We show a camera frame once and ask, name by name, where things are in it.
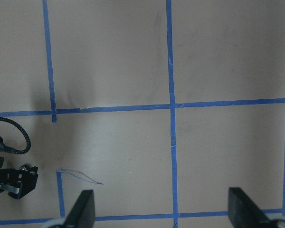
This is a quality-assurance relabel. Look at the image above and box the braided black cable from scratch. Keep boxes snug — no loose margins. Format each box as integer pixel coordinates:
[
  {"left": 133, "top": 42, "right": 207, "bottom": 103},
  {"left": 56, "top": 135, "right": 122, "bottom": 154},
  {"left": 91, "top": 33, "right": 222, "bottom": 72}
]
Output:
[{"left": 0, "top": 115, "right": 31, "bottom": 155}]

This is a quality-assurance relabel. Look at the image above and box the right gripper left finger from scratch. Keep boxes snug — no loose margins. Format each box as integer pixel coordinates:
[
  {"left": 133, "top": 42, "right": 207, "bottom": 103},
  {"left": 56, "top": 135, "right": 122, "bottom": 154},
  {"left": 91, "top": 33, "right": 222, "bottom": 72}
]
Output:
[{"left": 64, "top": 190, "right": 95, "bottom": 228}]

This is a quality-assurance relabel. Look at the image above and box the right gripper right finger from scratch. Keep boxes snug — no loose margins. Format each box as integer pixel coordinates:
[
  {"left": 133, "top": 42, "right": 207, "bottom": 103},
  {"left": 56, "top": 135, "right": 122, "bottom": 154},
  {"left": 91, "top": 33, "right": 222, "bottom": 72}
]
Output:
[{"left": 228, "top": 187, "right": 271, "bottom": 228}]

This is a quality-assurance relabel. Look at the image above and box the black bearing gear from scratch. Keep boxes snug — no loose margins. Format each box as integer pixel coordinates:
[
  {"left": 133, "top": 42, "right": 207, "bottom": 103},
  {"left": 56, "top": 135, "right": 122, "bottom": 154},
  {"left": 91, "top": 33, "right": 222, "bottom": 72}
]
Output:
[{"left": 19, "top": 163, "right": 32, "bottom": 171}]

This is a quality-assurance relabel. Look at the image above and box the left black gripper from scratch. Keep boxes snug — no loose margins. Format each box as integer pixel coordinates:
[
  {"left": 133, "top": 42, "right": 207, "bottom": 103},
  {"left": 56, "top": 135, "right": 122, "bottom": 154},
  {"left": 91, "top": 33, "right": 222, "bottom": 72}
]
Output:
[{"left": 0, "top": 157, "right": 38, "bottom": 199}]

